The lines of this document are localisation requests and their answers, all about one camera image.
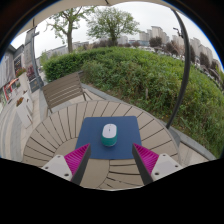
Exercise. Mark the brown slatted outdoor chair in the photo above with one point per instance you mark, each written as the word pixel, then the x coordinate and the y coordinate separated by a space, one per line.
pixel 63 90

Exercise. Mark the white and green computer mouse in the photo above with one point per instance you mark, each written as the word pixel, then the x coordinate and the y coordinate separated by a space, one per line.
pixel 109 133

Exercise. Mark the grey shopfront building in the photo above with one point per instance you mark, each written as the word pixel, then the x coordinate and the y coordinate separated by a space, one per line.
pixel 10 73

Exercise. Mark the tall grey sign pillar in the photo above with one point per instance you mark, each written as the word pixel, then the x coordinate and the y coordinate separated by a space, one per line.
pixel 30 63

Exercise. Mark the white box flower planter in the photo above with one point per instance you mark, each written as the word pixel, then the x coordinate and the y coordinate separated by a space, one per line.
pixel 24 115

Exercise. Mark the leaning thin-crowned tree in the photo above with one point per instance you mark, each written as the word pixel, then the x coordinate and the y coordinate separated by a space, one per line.
pixel 69 33

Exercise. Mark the tall white flower planter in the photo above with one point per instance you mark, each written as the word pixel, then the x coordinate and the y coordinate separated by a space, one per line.
pixel 21 78

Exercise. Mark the distant high-rise buildings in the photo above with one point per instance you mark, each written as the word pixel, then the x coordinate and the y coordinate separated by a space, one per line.
pixel 156 32

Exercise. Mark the round-crowned green tree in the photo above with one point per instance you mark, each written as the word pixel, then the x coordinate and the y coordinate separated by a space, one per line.
pixel 111 23

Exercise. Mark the beige umbrella canopy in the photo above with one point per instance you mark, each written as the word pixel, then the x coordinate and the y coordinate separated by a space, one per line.
pixel 66 4

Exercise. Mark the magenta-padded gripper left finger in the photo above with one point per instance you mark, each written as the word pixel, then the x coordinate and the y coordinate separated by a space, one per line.
pixel 60 165

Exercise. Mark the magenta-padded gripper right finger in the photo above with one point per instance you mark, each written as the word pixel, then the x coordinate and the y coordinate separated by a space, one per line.
pixel 163 165

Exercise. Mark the dark curved umbrella pole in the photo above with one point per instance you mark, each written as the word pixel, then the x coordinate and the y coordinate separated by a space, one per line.
pixel 185 73

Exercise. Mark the blue rectangular mouse pad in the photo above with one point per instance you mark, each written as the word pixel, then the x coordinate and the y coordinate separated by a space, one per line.
pixel 126 133

